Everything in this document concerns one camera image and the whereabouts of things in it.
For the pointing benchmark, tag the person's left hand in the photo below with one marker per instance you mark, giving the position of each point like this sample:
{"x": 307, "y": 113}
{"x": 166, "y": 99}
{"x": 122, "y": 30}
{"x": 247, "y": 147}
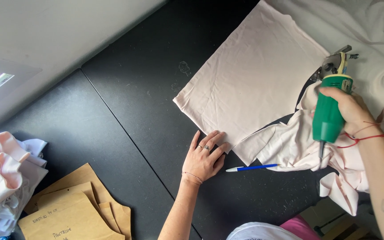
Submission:
{"x": 201, "y": 161}

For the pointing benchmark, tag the person's right hand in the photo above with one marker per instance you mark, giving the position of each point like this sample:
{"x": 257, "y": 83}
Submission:
{"x": 357, "y": 113}

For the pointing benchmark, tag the green electric rotary fabric cutter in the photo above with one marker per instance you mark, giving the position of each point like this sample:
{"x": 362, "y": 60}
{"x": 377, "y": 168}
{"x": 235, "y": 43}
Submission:
{"x": 327, "y": 113}

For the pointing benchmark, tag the blue pen with white cap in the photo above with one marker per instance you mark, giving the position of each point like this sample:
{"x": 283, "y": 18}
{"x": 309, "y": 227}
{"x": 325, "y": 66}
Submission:
{"x": 253, "y": 167}

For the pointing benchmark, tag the pile of pink fabric scraps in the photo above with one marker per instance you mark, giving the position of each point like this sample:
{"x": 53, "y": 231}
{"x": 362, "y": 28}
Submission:
{"x": 295, "y": 150}

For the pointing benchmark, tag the large crumpled pale fabric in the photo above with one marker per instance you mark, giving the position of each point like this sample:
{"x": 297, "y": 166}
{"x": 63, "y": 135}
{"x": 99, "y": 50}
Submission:
{"x": 375, "y": 43}

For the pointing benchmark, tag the person's white shirt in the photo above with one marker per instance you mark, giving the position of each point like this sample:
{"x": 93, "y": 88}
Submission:
{"x": 262, "y": 232}

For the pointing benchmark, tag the flat pale pink fabric sheet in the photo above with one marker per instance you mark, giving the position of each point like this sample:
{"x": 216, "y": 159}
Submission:
{"x": 252, "y": 80}

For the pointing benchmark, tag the wooden stool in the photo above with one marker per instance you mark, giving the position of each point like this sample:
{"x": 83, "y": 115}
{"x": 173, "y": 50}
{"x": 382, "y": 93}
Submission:
{"x": 342, "y": 223}

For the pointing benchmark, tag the person's pink trousers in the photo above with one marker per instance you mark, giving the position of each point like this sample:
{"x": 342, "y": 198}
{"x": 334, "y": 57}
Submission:
{"x": 300, "y": 228}

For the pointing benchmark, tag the brown paper pattern with writing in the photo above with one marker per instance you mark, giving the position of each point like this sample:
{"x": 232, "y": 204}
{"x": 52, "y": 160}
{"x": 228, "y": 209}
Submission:
{"x": 65, "y": 220}

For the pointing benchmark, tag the heap of white pink garments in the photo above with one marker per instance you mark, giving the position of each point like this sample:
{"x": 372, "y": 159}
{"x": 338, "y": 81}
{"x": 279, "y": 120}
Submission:
{"x": 2, "y": 173}

